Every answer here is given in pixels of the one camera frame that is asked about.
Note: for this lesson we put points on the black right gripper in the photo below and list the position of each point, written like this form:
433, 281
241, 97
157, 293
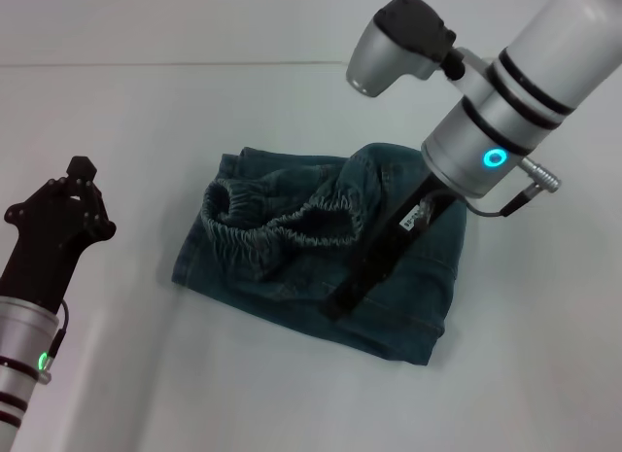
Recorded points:
398, 243

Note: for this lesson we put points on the blue denim shorts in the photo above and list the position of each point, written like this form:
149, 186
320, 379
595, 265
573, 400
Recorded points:
291, 287

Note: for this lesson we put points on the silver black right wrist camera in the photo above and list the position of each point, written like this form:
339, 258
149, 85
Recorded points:
389, 44

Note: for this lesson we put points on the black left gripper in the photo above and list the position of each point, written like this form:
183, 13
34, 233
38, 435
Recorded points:
44, 248

